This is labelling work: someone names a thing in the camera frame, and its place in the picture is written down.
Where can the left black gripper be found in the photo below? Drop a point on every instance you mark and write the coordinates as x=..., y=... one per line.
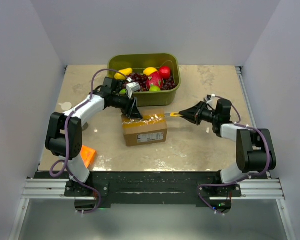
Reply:
x=131, y=110

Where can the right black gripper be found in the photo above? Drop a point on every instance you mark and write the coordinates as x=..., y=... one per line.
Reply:
x=194, y=114

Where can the yellow utility knife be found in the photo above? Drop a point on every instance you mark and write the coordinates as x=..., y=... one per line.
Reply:
x=173, y=114

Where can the brown taped cardboard box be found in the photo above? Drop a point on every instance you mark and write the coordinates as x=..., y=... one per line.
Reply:
x=151, y=129

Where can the olive green plastic bin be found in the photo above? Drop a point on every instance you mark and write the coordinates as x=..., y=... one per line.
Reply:
x=139, y=62

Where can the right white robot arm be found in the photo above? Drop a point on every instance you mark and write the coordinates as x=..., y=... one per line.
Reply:
x=254, y=154

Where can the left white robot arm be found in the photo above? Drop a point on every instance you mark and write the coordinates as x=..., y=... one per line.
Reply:
x=64, y=135

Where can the green lime fruit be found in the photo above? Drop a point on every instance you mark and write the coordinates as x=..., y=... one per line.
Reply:
x=154, y=88

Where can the red grape bunch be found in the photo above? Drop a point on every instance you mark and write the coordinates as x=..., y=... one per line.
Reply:
x=141, y=79

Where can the yellow mango fruit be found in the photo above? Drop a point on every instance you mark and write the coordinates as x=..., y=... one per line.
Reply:
x=123, y=74

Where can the yellow lemon fruit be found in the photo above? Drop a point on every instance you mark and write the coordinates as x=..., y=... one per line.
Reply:
x=149, y=70

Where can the red apple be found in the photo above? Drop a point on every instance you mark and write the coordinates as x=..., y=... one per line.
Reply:
x=165, y=72

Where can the orange patterned block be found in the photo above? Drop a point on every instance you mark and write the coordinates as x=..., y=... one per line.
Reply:
x=88, y=155

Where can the bottle with beige cap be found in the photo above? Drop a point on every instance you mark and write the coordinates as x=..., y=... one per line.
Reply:
x=65, y=106

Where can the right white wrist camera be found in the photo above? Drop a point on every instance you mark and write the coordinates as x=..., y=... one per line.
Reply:
x=209, y=99

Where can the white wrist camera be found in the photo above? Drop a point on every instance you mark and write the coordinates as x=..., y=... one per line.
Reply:
x=131, y=87
x=209, y=99

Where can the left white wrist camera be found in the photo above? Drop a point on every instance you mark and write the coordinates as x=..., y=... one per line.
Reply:
x=131, y=87

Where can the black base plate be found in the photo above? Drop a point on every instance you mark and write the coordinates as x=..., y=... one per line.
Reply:
x=107, y=188

